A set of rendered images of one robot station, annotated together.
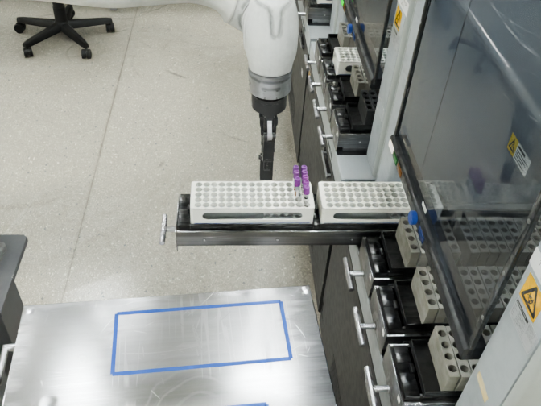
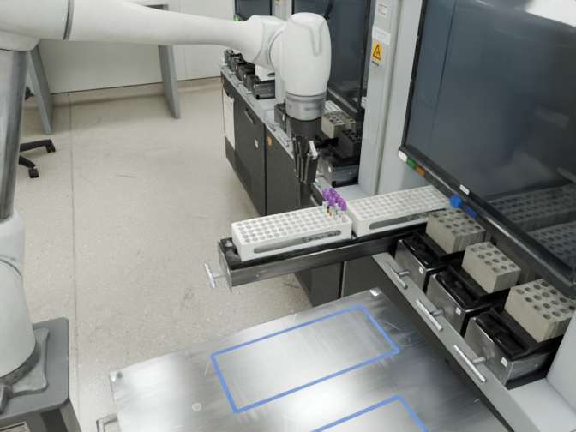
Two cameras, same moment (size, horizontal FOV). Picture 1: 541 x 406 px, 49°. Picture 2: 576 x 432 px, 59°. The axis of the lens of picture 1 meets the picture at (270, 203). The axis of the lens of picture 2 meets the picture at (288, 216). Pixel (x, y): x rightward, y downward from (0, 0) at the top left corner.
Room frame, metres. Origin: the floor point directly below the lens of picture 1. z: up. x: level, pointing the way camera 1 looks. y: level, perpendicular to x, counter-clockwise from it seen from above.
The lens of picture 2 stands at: (0.03, 0.33, 1.60)
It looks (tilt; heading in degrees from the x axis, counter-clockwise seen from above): 33 degrees down; 345
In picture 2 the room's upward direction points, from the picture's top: 1 degrees clockwise
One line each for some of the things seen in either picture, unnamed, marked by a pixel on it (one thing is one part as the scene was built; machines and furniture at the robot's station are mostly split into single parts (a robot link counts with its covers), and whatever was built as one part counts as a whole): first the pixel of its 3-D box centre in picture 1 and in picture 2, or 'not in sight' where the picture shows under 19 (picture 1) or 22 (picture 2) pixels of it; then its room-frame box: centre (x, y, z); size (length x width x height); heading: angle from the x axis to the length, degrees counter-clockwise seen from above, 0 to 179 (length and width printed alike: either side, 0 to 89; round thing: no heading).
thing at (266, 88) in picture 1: (270, 79); (305, 102); (1.07, 0.02, 1.18); 0.09 x 0.09 x 0.06
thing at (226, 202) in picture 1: (251, 204); (291, 232); (1.07, 0.05, 0.83); 0.30 x 0.10 x 0.06; 96
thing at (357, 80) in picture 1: (357, 81); (329, 127); (1.66, -0.25, 0.85); 0.12 x 0.02 x 0.06; 7
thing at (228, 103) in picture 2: not in sight; (226, 117); (2.84, -0.03, 0.43); 0.27 x 0.02 x 0.36; 6
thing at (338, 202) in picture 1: (377, 204); (399, 211); (1.10, -0.27, 0.83); 0.30 x 0.10 x 0.06; 96
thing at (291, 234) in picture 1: (304, 219); (338, 239); (1.08, -0.09, 0.78); 0.73 x 0.14 x 0.09; 96
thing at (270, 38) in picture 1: (270, 27); (303, 51); (1.09, 0.02, 1.29); 0.13 x 0.11 x 0.16; 11
